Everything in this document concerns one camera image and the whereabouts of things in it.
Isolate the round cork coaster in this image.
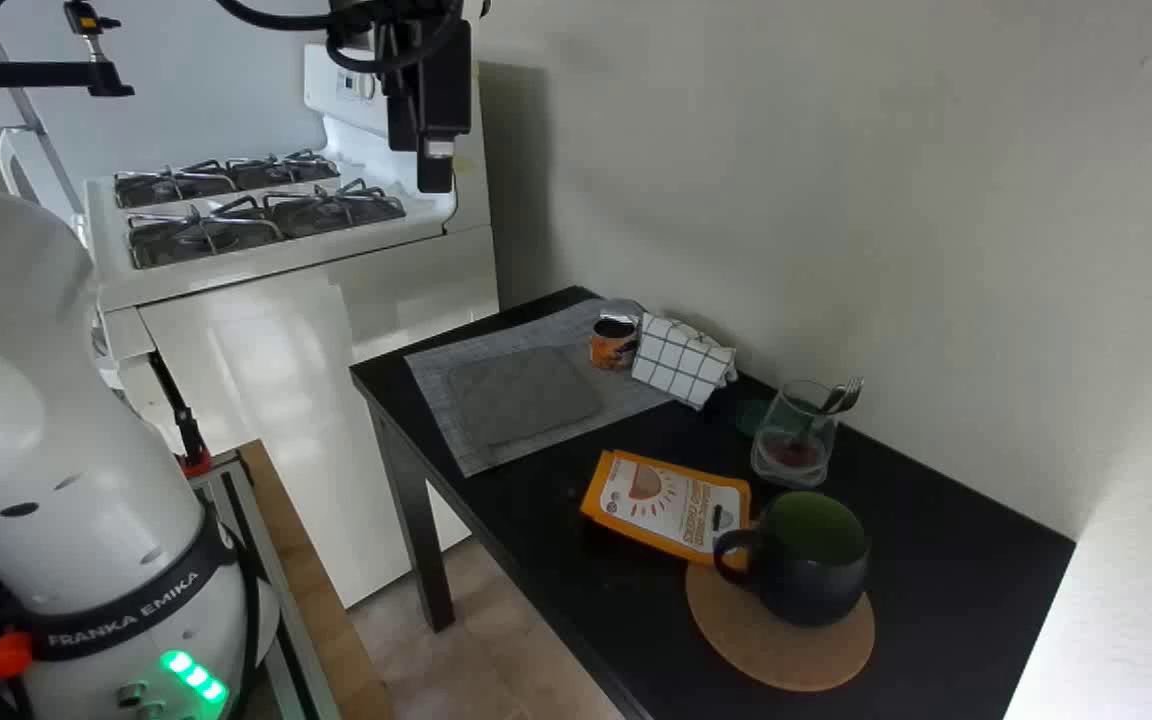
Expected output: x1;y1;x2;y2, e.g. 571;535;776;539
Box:
679;557;880;696

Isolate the grey woven placemat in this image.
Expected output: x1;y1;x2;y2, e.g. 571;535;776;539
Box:
401;293;672;479

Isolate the black mug green inside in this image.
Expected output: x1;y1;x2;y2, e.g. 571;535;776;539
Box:
708;486;871;631

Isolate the black stand with orange clamp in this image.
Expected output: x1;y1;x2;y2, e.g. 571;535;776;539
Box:
0;0;140;102

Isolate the orange dried mango package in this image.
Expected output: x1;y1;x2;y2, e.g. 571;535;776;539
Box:
577;447;756;573

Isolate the small orange jar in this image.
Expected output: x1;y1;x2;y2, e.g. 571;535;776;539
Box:
585;313;643;377

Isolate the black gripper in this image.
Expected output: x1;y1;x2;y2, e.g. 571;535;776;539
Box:
378;10;477;195

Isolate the clear glass cup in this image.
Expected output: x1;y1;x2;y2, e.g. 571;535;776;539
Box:
746;377;867;492

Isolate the black side table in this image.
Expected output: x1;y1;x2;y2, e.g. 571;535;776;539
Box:
348;279;1079;720

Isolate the wooden board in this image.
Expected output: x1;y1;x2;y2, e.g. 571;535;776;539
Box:
237;436;401;720

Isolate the black tripod leg red collar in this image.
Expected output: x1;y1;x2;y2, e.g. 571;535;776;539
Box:
145;346;225;479

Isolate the white gas stove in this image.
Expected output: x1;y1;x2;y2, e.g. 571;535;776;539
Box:
0;36;508;612

